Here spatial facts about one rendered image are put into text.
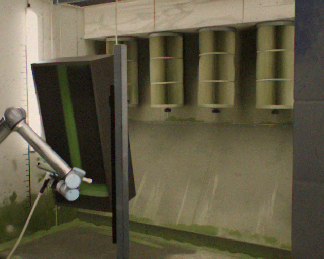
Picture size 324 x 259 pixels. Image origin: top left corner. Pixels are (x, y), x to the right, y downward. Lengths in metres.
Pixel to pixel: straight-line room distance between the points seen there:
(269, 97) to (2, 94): 2.30
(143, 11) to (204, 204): 1.91
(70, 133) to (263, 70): 1.74
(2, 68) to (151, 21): 1.42
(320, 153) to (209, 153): 2.29
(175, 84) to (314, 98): 2.37
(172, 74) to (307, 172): 2.41
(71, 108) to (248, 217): 1.78
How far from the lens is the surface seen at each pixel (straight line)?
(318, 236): 2.33
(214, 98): 4.13
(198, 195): 4.28
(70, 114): 4.07
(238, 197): 4.11
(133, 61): 4.82
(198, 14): 4.19
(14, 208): 4.43
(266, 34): 3.94
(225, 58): 4.15
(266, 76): 3.92
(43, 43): 4.59
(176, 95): 4.44
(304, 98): 2.25
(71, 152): 4.14
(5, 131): 3.18
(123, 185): 2.39
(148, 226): 4.42
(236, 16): 4.02
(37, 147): 3.00
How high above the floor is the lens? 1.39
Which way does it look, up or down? 4 degrees down
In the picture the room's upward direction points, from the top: straight up
